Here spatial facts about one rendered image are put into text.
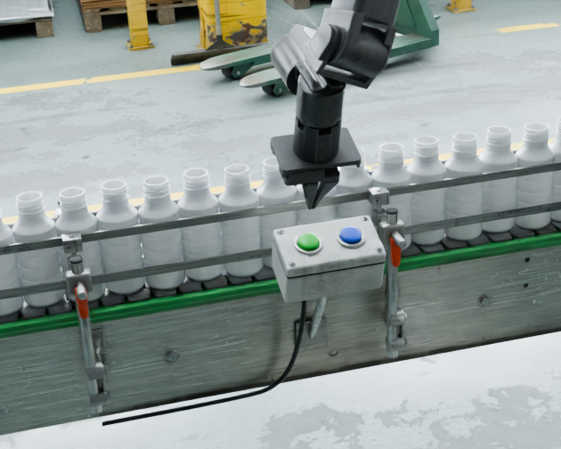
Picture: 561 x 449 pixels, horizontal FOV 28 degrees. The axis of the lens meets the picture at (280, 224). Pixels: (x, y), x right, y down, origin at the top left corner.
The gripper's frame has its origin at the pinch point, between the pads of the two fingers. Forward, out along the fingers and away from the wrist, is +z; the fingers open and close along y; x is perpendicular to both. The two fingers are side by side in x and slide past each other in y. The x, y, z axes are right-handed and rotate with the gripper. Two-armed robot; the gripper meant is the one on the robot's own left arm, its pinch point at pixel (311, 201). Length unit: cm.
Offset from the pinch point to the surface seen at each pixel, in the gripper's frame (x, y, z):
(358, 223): -2.3, -8.1, 7.8
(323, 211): -12.0, -6.4, 14.4
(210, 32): -399, -75, 257
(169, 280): -9.5, 17.3, 21.2
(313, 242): 0.9, -0.6, 6.9
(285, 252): 1.0, 3.3, 7.9
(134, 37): -430, -37, 277
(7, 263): -12.2, 39.6, 15.5
